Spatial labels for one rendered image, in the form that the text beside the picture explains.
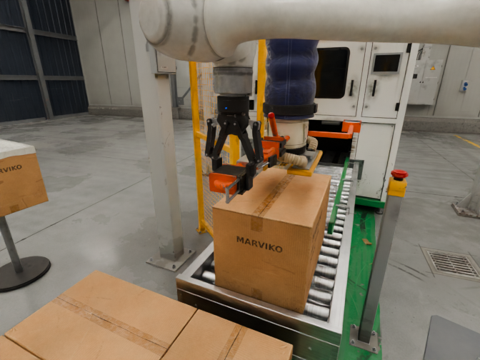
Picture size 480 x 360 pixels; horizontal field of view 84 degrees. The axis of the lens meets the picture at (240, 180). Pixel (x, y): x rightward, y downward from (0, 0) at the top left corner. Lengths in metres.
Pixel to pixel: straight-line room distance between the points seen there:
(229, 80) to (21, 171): 1.83
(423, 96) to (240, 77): 9.09
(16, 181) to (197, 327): 1.56
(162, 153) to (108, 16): 11.49
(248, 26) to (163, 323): 1.06
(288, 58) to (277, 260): 0.77
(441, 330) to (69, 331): 1.25
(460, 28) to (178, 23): 0.40
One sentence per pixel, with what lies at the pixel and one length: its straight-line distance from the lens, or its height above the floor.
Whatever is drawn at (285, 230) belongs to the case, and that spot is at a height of 0.91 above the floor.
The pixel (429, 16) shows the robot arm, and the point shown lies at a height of 1.51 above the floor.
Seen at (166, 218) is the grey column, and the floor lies 0.41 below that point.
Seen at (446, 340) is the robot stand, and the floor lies 0.75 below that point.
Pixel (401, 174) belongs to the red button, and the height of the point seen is 1.03.
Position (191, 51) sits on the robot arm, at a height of 1.47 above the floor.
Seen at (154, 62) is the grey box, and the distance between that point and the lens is 1.87.
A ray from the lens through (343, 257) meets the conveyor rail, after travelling 1.49.
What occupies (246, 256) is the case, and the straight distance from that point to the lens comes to 1.13.
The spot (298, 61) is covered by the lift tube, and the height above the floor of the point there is 1.50.
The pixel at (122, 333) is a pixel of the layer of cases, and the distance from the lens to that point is 1.23.
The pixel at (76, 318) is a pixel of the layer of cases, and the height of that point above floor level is 0.54.
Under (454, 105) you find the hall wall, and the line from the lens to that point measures 10.11.
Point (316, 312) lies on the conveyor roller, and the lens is 1.26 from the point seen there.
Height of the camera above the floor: 1.42
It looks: 20 degrees down
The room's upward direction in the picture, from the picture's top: straight up
